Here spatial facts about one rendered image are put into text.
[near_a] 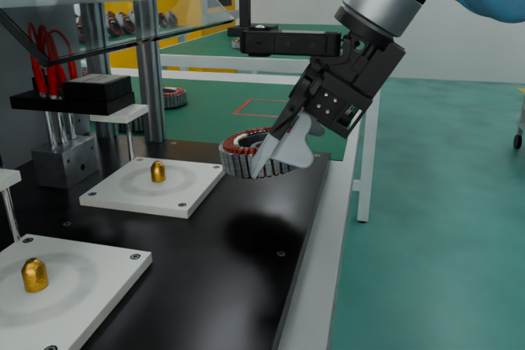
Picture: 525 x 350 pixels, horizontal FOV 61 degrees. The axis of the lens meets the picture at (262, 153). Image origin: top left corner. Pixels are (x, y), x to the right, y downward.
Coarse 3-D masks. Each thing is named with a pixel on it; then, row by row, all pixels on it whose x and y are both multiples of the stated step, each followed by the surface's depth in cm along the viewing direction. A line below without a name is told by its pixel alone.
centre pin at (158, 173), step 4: (152, 164) 61; (156, 164) 61; (160, 164) 61; (152, 168) 61; (156, 168) 61; (160, 168) 61; (164, 168) 61; (152, 172) 61; (156, 172) 61; (160, 172) 61; (164, 172) 61; (152, 176) 61; (156, 176) 61; (160, 176) 61; (164, 176) 62; (152, 180) 61; (156, 180) 61; (160, 180) 61
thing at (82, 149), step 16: (48, 144) 63; (64, 144) 63; (80, 144) 64; (48, 160) 61; (64, 160) 60; (80, 160) 64; (96, 160) 68; (48, 176) 62; (64, 176) 61; (80, 176) 64
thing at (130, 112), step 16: (80, 80) 57; (96, 80) 57; (112, 80) 57; (128, 80) 61; (16, 96) 59; (32, 96) 59; (64, 96) 57; (80, 96) 57; (96, 96) 56; (112, 96) 57; (128, 96) 61; (48, 112) 60; (80, 112) 57; (96, 112) 57; (112, 112) 57; (128, 112) 58; (144, 112) 61; (48, 128) 60; (64, 128) 63
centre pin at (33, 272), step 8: (24, 264) 39; (32, 264) 39; (40, 264) 39; (24, 272) 39; (32, 272) 39; (40, 272) 39; (24, 280) 39; (32, 280) 39; (40, 280) 39; (32, 288) 39; (40, 288) 39
